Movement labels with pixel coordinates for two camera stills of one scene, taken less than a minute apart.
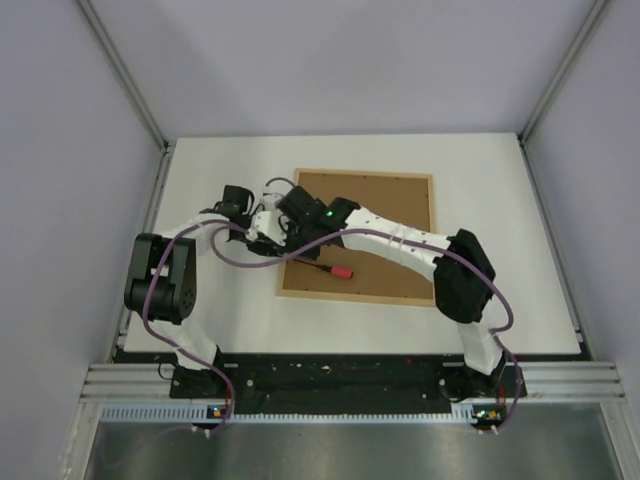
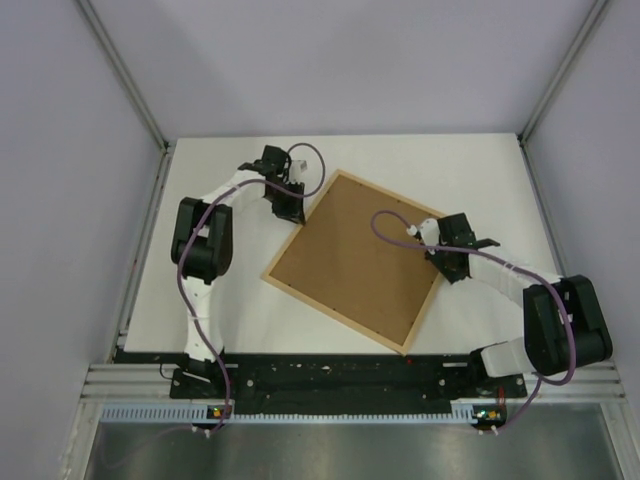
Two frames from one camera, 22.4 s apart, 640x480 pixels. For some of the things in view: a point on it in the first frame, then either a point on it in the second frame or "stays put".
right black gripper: [288, 229] to [433, 256]
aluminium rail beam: [548, 381] stays put
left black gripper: [263, 248] to [293, 212]
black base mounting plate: [344, 383] stays put
